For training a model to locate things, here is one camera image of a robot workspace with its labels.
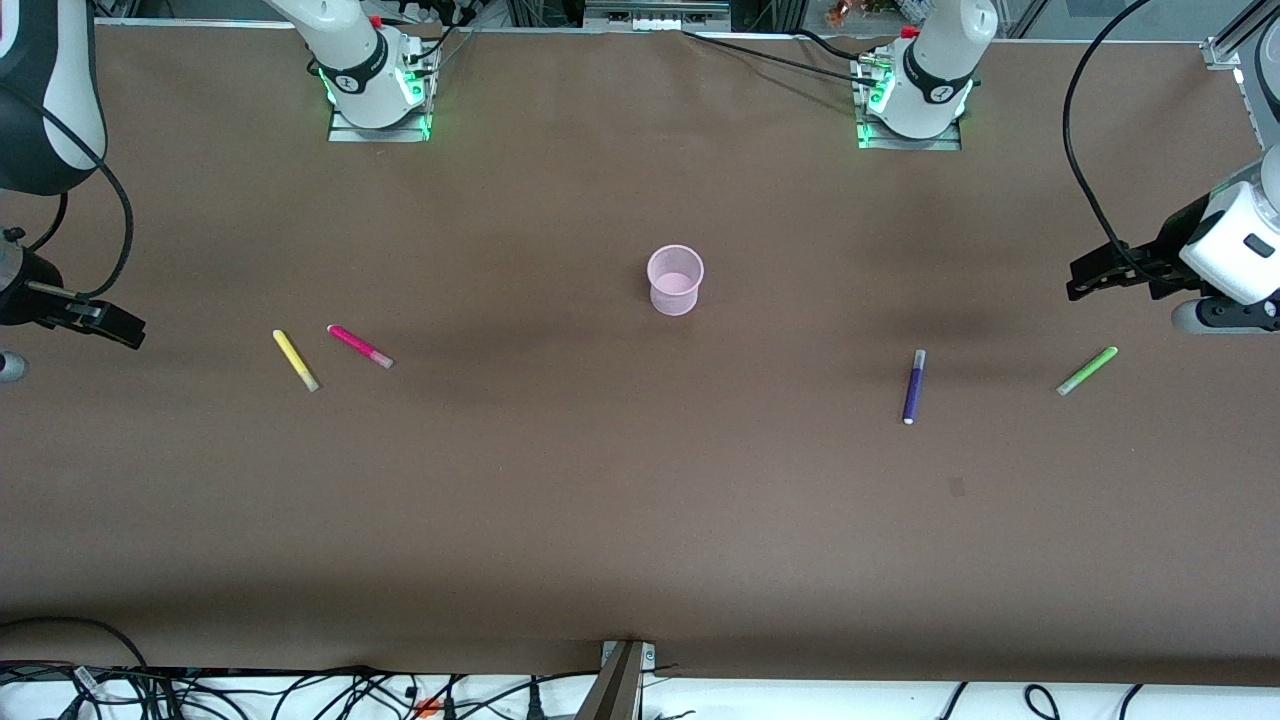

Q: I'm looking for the purple marker pen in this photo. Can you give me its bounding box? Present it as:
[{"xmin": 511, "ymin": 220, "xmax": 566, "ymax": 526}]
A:
[{"xmin": 902, "ymin": 349, "xmax": 927, "ymax": 426}]

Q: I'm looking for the pink marker pen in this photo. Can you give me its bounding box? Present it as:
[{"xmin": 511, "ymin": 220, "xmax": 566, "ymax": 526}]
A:
[{"xmin": 327, "ymin": 324, "xmax": 395, "ymax": 370}]

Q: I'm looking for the pink pen holder cup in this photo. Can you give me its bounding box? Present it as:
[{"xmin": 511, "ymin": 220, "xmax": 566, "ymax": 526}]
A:
[{"xmin": 646, "ymin": 245, "xmax": 705, "ymax": 317}]

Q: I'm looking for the green marker pen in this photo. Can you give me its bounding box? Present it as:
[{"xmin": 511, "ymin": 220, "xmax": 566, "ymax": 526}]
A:
[{"xmin": 1056, "ymin": 346, "xmax": 1119, "ymax": 397}]

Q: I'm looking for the yellow marker pen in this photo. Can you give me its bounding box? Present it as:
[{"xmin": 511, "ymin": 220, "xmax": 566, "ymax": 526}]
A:
[{"xmin": 272, "ymin": 329, "xmax": 320, "ymax": 393}]

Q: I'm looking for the grey box device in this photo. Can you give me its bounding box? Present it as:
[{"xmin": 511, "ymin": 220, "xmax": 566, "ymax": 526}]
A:
[{"xmin": 584, "ymin": 0, "xmax": 732, "ymax": 31}]

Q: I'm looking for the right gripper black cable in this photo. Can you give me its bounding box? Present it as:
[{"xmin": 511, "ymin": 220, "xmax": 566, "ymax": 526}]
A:
[{"xmin": 0, "ymin": 85, "xmax": 135, "ymax": 301}]

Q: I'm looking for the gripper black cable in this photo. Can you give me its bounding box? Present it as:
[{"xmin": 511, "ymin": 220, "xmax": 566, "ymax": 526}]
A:
[
  {"xmin": 0, "ymin": 85, "xmax": 135, "ymax": 301},
  {"xmin": 1062, "ymin": 0, "xmax": 1161, "ymax": 288}
]

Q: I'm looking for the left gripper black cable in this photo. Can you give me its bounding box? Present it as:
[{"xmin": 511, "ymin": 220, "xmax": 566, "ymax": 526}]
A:
[{"xmin": 1062, "ymin": 0, "xmax": 1161, "ymax": 288}]

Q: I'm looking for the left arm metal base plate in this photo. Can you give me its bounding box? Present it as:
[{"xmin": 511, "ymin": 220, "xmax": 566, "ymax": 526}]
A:
[{"xmin": 856, "ymin": 55, "xmax": 963, "ymax": 152}]

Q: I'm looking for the aluminium frame corner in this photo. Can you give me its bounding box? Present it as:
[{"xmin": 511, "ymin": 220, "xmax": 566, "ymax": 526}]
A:
[{"xmin": 1200, "ymin": 18, "xmax": 1271, "ymax": 71}]

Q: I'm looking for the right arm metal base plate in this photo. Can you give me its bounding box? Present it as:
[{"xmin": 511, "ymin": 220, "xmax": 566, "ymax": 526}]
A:
[{"xmin": 328, "ymin": 55, "xmax": 434, "ymax": 143}]

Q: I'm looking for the black cable loop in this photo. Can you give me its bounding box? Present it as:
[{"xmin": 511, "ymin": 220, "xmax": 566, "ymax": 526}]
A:
[{"xmin": 0, "ymin": 616, "xmax": 151, "ymax": 691}]

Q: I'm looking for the long black base cable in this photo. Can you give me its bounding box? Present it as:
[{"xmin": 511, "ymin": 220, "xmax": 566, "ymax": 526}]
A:
[{"xmin": 682, "ymin": 30, "xmax": 883, "ymax": 86}]

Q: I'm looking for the dark metal post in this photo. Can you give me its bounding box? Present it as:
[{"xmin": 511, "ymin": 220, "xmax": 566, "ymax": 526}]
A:
[{"xmin": 575, "ymin": 645, "xmax": 643, "ymax": 720}]

